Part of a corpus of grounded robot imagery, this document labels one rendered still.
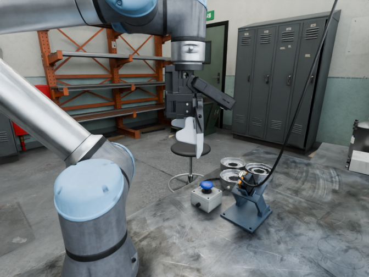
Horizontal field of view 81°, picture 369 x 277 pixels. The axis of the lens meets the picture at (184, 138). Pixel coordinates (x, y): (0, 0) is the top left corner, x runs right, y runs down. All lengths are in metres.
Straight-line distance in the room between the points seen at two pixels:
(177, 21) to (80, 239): 0.44
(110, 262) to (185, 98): 0.35
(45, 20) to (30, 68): 3.79
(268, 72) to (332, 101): 1.04
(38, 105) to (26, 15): 0.21
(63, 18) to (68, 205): 0.28
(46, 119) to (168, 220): 0.40
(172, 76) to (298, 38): 3.16
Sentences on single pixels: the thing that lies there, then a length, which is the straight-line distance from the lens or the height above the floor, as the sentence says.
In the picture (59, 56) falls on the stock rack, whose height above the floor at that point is 1.39.
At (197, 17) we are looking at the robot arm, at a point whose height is 1.30.
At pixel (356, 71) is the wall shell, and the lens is 3.91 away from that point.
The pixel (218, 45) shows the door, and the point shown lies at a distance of 4.76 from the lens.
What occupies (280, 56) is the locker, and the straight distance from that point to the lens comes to 3.62.
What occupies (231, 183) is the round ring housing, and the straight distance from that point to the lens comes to 0.77.
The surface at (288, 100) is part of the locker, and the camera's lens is 3.58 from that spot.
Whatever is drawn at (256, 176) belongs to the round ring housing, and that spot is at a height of 0.83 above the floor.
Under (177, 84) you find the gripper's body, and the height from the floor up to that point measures 1.18.
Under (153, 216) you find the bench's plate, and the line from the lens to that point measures 0.67.
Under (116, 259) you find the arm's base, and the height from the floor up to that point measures 0.87.
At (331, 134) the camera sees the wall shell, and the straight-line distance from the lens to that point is 4.03.
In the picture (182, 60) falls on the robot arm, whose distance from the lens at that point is 0.47.
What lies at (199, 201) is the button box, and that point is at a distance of 0.68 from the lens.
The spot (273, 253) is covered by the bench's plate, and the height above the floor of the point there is 0.80.
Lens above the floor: 1.20
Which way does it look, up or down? 17 degrees down
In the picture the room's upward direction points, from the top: straight up
